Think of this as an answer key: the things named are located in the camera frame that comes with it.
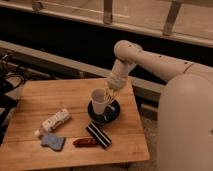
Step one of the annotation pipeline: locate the black equipment at left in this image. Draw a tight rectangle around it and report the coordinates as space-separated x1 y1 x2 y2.
0 53 25 145

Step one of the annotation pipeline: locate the brown red candy bar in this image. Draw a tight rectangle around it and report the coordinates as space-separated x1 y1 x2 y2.
73 138 98 147

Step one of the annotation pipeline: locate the white ceramic cup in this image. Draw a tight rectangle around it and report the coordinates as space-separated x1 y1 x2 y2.
91 88 109 115

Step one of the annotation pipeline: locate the black white striped box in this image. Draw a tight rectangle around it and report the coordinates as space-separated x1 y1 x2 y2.
86 123 112 149

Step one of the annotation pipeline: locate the black round saucer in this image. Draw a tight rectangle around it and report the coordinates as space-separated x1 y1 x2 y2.
87 100 120 124

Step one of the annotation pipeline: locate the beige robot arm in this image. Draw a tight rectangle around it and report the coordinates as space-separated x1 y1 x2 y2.
105 40 213 171

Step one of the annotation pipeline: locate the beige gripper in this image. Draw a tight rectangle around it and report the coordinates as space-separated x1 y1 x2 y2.
104 59 136 102

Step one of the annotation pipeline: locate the metal railing frame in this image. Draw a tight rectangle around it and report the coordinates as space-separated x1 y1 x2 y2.
0 0 213 48

